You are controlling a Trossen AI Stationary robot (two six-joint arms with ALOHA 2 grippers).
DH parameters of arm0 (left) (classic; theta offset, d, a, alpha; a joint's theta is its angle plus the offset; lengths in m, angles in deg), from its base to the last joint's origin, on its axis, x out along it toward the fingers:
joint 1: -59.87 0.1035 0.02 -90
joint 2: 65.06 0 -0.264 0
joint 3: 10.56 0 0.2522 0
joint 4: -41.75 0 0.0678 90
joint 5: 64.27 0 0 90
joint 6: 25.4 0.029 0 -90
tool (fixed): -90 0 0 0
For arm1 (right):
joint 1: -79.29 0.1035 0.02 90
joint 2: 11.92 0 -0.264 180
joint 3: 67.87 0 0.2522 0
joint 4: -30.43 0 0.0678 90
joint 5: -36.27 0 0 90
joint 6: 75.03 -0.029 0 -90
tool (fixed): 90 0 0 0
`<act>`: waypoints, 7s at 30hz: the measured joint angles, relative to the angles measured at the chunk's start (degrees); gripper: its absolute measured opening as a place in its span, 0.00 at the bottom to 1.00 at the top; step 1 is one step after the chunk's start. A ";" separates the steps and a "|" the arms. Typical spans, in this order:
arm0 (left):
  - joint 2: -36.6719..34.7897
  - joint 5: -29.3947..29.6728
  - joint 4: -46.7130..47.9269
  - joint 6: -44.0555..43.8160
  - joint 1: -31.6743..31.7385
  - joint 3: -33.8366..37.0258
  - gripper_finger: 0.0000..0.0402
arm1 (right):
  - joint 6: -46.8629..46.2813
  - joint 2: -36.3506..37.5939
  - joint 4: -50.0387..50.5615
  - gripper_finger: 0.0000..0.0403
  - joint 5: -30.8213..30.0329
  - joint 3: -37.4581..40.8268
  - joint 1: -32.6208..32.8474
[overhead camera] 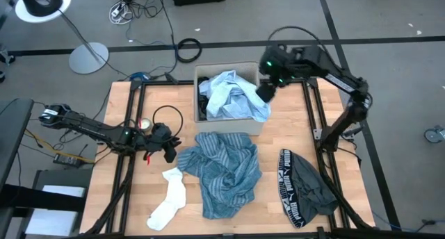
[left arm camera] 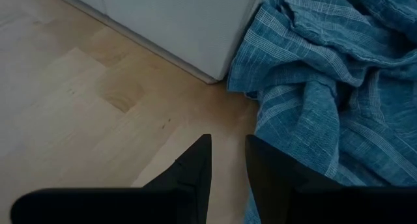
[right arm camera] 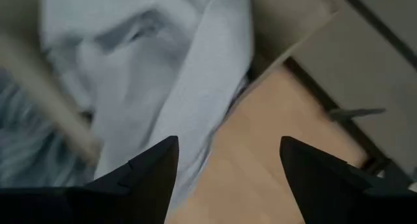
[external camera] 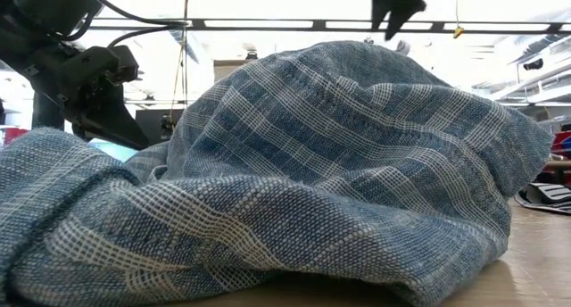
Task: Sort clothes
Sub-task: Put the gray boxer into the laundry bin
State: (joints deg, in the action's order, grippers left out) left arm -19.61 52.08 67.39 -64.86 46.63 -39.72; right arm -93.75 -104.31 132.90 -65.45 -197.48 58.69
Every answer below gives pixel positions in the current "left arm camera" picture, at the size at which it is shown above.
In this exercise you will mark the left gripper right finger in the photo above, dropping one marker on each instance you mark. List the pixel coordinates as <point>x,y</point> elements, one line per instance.
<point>273,185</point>

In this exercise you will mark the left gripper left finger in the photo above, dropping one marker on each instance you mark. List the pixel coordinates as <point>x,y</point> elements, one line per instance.
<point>192,185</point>

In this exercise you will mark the blue striped woven cloth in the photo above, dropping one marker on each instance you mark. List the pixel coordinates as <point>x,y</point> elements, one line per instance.
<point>325,103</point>

